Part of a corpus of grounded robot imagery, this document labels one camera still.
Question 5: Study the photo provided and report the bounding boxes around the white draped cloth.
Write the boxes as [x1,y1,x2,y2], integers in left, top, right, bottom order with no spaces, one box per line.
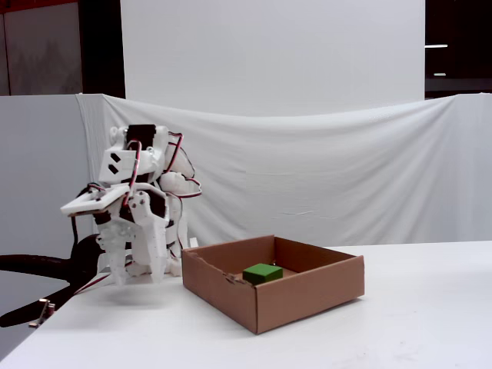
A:
[75,93,492,248]

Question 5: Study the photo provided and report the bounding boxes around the red white power cable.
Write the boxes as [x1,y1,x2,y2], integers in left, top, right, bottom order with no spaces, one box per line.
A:
[71,263,135,296]

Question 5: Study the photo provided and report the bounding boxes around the red black servo wire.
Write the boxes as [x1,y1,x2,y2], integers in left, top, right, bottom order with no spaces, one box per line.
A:
[121,140,144,208]

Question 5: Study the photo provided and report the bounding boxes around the black camera cable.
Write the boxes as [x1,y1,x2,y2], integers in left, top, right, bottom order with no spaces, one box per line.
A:
[68,183,101,264]

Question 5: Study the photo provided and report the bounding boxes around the white backdrop board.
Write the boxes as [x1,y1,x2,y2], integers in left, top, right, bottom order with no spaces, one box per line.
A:
[120,0,427,118]

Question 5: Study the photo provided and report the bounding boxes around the small metal edge clamp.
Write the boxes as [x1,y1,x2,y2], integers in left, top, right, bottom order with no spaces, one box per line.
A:
[28,298,57,329]

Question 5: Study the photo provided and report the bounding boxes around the black table clamp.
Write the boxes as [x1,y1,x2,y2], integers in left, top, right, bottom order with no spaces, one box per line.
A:
[0,234,112,328]

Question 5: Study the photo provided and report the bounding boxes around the green cube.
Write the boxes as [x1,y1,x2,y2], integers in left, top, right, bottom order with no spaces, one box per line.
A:
[241,263,284,287]

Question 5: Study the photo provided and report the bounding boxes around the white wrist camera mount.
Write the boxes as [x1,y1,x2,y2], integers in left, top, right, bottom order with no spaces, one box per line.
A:
[60,183,132,218]

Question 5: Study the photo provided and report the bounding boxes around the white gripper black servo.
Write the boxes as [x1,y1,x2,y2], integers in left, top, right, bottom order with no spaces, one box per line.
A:
[93,182,173,287]

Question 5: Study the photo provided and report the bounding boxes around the brown cardboard box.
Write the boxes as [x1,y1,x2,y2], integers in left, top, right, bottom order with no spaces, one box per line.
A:
[181,234,366,335]

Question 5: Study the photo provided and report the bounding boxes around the grey partition panel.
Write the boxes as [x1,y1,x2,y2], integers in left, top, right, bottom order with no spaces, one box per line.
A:
[0,94,94,259]

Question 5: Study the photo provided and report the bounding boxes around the brown cabinet door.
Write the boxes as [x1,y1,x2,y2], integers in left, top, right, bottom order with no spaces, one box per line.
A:
[0,0,84,97]

